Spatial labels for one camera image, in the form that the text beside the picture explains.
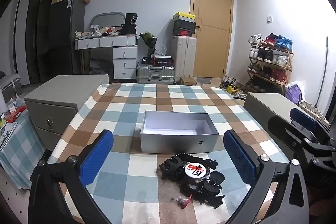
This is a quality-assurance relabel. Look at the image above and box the shoe rack with shoes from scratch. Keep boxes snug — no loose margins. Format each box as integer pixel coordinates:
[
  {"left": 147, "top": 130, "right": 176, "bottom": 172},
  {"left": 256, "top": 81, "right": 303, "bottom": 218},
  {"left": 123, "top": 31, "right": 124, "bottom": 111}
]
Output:
[{"left": 248, "top": 33, "right": 293, "bottom": 83}]

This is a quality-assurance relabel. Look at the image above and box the dark wardrobe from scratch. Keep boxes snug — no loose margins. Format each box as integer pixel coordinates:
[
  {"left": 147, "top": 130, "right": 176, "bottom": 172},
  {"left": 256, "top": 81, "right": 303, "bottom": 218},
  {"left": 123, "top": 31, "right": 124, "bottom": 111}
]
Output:
[{"left": 14, "top": 0, "right": 62, "bottom": 84}]

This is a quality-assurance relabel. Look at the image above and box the silver cardboard box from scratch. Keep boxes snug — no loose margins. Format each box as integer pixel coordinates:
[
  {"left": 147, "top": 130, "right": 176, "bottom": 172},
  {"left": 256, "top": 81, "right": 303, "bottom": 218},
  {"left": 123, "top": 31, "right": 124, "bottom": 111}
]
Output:
[{"left": 140, "top": 110, "right": 219, "bottom": 154}]

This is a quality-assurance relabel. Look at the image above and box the small red hair clip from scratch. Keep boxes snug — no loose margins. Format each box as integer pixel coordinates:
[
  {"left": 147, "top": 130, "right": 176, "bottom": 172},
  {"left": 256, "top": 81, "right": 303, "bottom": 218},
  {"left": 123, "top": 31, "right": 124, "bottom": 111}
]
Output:
[{"left": 172, "top": 194, "right": 193, "bottom": 209}]

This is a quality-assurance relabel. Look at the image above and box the checked tablecloth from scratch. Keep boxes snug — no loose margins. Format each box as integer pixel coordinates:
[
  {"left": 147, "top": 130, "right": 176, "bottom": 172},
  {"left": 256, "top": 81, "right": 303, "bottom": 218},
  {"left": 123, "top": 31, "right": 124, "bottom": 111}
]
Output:
[{"left": 49, "top": 82, "right": 289, "bottom": 224}]

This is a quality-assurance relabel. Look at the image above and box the white upright suitcase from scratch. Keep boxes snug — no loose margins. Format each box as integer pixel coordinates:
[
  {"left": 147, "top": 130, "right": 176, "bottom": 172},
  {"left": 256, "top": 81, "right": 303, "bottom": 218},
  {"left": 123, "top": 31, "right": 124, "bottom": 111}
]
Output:
[{"left": 171, "top": 35, "right": 197, "bottom": 79}]

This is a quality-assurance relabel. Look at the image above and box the red black shoe box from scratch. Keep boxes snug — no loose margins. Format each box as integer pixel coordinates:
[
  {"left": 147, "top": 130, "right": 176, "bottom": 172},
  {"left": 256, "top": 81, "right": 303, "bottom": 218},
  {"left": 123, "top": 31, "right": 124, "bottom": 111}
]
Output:
[{"left": 173, "top": 29, "right": 195, "bottom": 37}]

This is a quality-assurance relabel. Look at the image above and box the black wrapped bouquet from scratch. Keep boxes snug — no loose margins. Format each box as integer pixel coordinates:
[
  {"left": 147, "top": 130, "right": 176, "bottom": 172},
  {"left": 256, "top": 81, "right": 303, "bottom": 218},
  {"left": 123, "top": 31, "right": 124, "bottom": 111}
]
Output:
[{"left": 139, "top": 32, "right": 157, "bottom": 58}]

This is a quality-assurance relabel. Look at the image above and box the yellow shoe box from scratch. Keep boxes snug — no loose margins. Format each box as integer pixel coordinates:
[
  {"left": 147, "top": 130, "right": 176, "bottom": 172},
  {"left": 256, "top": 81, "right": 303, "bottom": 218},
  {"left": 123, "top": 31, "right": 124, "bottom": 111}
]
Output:
[{"left": 173, "top": 12, "right": 196, "bottom": 21}]

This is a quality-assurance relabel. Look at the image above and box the small brown cardboard box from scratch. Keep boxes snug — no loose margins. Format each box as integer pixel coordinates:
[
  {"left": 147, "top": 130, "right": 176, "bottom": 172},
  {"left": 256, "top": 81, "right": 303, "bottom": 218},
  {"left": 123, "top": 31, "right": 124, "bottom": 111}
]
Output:
[{"left": 180, "top": 76, "right": 197, "bottom": 86}]

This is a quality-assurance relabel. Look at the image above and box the round white red badge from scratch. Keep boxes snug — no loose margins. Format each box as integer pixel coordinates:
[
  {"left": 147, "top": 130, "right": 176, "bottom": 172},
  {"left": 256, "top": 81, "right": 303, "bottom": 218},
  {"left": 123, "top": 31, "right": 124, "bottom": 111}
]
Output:
[{"left": 184, "top": 162, "right": 208, "bottom": 179}]

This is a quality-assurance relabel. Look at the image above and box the grey arched mirror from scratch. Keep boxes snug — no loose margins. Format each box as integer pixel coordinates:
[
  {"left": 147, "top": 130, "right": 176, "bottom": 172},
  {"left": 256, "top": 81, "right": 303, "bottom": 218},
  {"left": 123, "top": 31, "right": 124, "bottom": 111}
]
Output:
[{"left": 91, "top": 12, "right": 126, "bottom": 31}]

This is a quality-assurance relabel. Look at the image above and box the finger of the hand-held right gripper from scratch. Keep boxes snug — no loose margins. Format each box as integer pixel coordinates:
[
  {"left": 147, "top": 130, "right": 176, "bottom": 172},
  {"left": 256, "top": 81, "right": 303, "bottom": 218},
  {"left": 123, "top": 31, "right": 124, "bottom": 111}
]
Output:
[
  {"left": 290, "top": 108, "right": 332, "bottom": 140},
  {"left": 268, "top": 115, "right": 334, "bottom": 151}
]

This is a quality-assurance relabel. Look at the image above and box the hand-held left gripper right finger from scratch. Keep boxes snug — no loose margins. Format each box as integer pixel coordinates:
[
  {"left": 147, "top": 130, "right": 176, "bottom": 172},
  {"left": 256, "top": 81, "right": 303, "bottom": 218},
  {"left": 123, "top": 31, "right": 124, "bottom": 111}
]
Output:
[{"left": 223, "top": 130, "right": 310, "bottom": 224}]

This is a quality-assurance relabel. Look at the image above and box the blue checked cloth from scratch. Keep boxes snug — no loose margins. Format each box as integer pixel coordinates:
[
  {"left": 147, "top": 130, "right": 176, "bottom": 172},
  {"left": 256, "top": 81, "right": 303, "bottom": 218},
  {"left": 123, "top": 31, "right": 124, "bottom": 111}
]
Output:
[{"left": 0, "top": 114, "right": 46, "bottom": 189}]

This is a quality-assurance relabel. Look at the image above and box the pile of floor shoes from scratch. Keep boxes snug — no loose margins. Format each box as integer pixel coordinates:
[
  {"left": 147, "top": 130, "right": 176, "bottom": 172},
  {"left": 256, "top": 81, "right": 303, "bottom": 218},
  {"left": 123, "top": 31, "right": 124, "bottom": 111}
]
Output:
[{"left": 219, "top": 75, "right": 248, "bottom": 99}]

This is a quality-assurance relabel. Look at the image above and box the grey drawer cabinet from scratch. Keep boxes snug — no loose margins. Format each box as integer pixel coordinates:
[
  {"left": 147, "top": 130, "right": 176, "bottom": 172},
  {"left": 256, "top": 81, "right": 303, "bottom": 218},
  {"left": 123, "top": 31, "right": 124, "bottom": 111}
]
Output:
[{"left": 24, "top": 74, "right": 109, "bottom": 151}]

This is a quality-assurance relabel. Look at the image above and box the silver suitcase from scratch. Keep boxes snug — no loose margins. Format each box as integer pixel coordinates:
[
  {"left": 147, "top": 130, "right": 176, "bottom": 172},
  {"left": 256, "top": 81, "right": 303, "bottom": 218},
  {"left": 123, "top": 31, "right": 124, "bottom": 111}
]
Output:
[{"left": 136, "top": 65, "right": 175, "bottom": 84}]

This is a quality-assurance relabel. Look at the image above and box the long grey pole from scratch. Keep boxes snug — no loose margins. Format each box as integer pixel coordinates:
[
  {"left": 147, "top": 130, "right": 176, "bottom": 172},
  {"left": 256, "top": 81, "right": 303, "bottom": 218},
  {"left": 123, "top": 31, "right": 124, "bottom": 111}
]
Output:
[{"left": 316, "top": 35, "right": 329, "bottom": 105}]

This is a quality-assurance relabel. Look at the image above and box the wicker basket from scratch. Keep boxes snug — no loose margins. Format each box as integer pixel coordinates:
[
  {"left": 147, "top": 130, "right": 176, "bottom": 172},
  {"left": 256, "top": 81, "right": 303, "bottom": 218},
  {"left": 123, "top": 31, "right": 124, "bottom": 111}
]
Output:
[{"left": 298, "top": 101, "right": 331, "bottom": 128}]

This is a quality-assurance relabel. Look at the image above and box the large black hair claw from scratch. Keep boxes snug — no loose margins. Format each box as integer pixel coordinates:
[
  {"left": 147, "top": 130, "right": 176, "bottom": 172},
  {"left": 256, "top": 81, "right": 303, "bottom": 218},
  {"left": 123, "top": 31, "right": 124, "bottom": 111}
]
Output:
[{"left": 159, "top": 156, "right": 187, "bottom": 180}]

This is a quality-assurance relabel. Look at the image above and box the black bead bracelet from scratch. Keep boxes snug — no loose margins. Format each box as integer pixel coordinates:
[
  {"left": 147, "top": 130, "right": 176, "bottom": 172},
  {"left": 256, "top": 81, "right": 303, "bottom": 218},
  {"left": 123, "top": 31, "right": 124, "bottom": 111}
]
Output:
[{"left": 175, "top": 153, "right": 203, "bottom": 161}]

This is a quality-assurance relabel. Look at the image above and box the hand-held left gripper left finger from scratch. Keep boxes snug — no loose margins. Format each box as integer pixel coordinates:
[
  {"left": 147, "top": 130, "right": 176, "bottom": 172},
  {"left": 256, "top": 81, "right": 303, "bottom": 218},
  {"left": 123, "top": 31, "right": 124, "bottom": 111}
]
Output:
[{"left": 28, "top": 130, "right": 114, "bottom": 224}]

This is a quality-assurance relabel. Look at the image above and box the white dressing table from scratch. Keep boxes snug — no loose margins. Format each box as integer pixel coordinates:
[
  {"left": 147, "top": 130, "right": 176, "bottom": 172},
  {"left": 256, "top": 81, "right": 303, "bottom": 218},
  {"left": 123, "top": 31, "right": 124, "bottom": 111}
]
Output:
[{"left": 74, "top": 34, "right": 138, "bottom": 80}]

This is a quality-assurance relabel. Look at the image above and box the purple bag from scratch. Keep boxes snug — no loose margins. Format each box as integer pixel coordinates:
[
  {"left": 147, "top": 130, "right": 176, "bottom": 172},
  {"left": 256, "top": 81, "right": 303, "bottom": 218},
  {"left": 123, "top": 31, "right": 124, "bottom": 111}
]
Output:
[{"left": 285, "top": 83, "right": 305, "bottom": 105}]

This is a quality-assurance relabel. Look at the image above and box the small black hair claw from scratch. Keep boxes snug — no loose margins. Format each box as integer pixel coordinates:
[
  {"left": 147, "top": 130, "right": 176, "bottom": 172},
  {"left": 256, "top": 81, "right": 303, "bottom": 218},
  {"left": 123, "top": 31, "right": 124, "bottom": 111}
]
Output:
[{"left": 201, "top": 172, "right": 226, "bottom": 192}]

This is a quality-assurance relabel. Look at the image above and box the black wavy hair clip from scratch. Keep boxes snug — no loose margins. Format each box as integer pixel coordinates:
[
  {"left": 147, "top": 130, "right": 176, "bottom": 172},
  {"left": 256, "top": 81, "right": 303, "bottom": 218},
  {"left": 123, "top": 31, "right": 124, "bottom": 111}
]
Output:
[{"left": 199, "top": 157, "right": 219, "bottom": 171}]

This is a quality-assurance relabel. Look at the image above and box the wooden door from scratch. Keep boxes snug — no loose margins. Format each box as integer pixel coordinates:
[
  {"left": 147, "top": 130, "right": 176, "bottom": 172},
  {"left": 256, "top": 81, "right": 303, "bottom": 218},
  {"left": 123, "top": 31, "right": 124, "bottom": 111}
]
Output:
[{"left": 190, "top": 0, "right": 234, "bottom": 79}]

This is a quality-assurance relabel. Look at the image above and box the dark grey fridge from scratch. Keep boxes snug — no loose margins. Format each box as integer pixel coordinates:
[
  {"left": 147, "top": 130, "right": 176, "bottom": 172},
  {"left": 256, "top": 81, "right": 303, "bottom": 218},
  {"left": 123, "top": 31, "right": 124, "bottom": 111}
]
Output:
[{"left": 49, "top": 0, "right": 86, "bottom": 77}]

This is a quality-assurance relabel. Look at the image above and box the wooden shoe rack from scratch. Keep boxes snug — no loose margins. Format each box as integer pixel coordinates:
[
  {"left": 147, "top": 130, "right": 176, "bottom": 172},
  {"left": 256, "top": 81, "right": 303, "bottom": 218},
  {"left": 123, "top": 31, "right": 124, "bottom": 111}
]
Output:
[{"left": 247, "top": 38, "right": 294, "bottom": 94}]

